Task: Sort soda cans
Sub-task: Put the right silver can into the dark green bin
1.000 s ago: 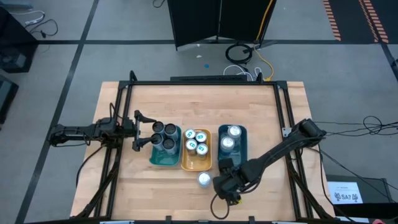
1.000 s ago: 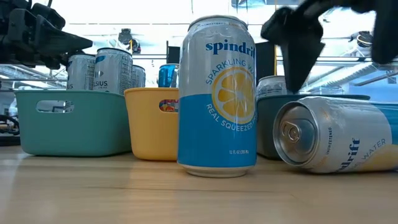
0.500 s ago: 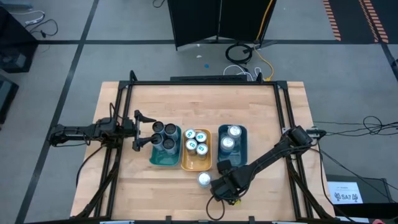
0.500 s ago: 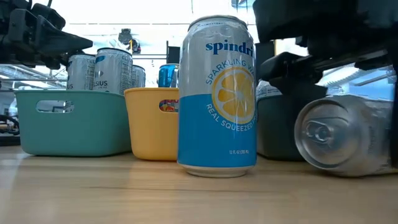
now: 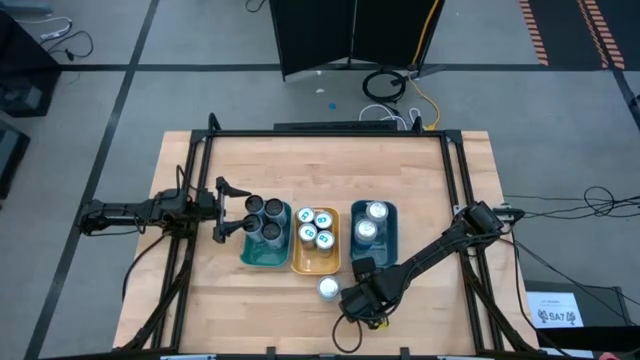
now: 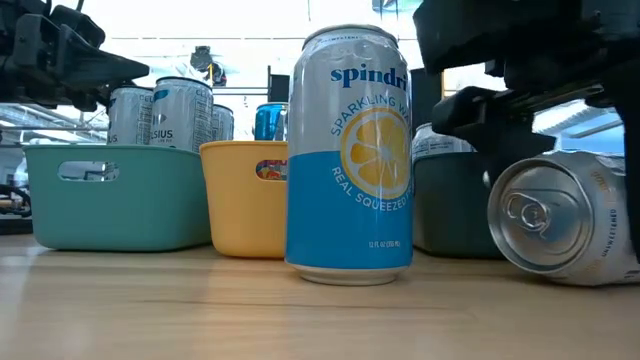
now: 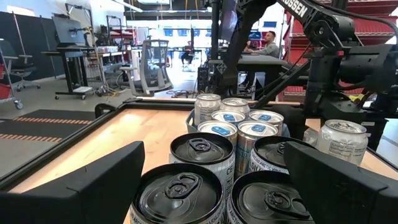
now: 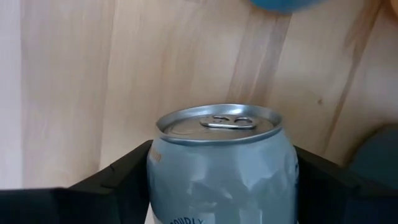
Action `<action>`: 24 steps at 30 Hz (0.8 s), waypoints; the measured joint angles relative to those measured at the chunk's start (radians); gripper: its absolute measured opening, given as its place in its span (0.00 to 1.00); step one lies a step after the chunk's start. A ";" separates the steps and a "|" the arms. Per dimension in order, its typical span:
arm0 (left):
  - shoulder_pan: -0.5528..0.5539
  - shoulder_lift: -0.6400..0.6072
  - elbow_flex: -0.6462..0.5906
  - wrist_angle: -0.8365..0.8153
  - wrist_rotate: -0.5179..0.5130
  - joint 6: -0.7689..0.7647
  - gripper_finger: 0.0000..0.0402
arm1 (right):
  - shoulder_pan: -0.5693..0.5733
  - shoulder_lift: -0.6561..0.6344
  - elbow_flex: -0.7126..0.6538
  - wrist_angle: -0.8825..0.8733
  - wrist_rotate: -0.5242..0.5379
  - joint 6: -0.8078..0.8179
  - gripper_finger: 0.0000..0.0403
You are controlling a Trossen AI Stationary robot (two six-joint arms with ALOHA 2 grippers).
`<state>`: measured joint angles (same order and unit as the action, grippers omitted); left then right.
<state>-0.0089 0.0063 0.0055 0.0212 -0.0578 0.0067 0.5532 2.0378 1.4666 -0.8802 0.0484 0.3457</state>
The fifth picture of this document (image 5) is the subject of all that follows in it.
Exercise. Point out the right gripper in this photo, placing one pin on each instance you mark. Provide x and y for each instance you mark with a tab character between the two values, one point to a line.
367	297

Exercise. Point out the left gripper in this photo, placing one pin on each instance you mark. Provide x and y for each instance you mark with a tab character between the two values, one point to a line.
209	207

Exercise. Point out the teal plastic bin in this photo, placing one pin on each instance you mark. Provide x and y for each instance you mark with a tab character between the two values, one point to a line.
265	252

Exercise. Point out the dark blue plastic bin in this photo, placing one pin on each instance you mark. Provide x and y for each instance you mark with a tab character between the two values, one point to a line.
385	245

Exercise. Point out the yellow plastic bin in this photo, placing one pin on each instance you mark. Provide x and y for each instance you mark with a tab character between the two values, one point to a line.
315	262

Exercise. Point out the blue silver Red Bull can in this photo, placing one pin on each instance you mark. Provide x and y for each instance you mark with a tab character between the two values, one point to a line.
323	220
305	215
325	240
307	232

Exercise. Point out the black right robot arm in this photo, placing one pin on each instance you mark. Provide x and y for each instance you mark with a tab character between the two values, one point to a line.
440	250

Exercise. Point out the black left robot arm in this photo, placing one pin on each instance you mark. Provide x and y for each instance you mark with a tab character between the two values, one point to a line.
125	212

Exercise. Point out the silver mounting plate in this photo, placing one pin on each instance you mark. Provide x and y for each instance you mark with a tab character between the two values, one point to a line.
457	208

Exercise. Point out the long black bar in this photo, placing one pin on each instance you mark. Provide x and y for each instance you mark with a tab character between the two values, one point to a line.
335	125

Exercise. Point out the white paper sign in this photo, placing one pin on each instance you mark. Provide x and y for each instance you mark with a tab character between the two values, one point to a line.
555	310

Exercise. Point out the black folding divider screen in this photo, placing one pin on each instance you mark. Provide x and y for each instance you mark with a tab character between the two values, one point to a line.
315	30

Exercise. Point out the black floor box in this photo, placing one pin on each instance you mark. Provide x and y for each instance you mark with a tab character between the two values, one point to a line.
10	160

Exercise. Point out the black cart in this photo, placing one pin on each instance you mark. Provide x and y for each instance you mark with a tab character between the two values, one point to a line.
605	310

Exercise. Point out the black desk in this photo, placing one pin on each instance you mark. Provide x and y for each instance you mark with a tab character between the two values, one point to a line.
20	75

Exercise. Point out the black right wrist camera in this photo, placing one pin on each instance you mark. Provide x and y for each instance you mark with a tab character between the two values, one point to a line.
364	268

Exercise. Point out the black aluminium table frame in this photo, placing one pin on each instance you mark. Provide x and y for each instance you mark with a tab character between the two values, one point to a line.
235	133

